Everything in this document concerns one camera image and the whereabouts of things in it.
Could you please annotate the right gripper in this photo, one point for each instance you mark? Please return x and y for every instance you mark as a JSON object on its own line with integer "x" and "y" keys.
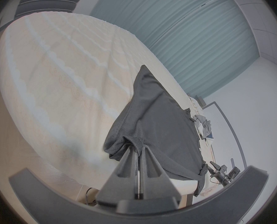
{"x": 219, "y": 173}

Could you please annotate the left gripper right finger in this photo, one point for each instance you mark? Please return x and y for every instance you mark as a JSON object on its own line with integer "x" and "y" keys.
{"x": 157, "y": 181}

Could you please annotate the black T-shirt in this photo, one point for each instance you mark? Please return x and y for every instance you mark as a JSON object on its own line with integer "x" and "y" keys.
{"x": 157, "y": 115}

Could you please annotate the black chest of drawers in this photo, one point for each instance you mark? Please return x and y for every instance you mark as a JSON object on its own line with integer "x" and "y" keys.
{"x": 47, "y": 1}

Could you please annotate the white printed pillow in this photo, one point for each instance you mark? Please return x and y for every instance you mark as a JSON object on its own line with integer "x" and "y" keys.
{"x": 194, "y": 106}

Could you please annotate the grey bedside table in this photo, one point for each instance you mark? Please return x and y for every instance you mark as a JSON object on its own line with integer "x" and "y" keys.
{"x": 201, "y": 100}

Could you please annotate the bed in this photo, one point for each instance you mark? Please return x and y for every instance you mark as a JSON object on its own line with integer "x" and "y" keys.
{"x": 59, "y": 78}

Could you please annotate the blue-green curtain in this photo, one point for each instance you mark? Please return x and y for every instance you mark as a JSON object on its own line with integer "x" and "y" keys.
{"x": 208, "y": 55}
{"x": 138, "y": 10}

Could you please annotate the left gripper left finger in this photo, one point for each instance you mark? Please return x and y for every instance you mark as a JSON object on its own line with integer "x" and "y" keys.
{"x": 122, "y": 181}

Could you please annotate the pile of clothes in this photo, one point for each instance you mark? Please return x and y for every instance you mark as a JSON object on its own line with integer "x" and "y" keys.
{"x": 205, "y": 125}

